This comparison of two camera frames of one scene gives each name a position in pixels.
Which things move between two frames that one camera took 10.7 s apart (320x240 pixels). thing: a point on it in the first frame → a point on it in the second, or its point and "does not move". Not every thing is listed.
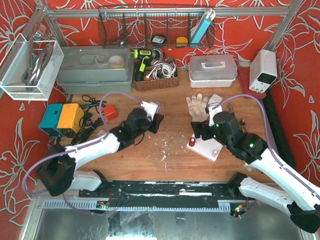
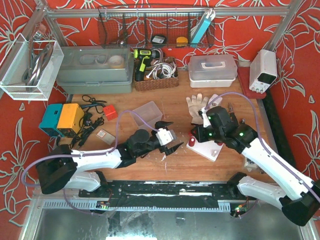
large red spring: [192, 142] does not move
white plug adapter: [215, 98] does not move
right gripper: [198, 130] does not move
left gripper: [157, 122] → [163, 146]
